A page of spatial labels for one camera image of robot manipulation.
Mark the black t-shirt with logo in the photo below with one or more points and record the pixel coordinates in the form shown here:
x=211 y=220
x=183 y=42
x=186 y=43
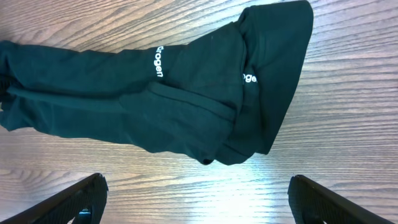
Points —
x=222 y=97

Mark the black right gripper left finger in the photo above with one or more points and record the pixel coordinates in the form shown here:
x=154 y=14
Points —
x=83 y=202

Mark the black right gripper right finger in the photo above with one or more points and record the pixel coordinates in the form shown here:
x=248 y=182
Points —
x=312 y=203

